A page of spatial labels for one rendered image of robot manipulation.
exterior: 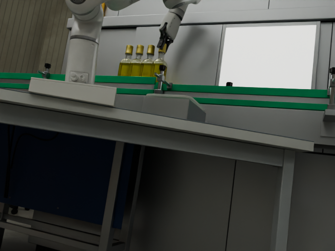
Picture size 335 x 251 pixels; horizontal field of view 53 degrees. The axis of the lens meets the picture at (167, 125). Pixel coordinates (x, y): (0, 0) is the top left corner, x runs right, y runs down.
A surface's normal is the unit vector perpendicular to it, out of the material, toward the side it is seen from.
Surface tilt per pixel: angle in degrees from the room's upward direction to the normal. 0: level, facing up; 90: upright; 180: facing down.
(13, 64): 90
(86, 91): 90
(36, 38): 90
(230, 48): 90
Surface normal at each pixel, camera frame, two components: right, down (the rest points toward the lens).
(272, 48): -0.36, -0.18
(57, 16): 0.16, -0.12
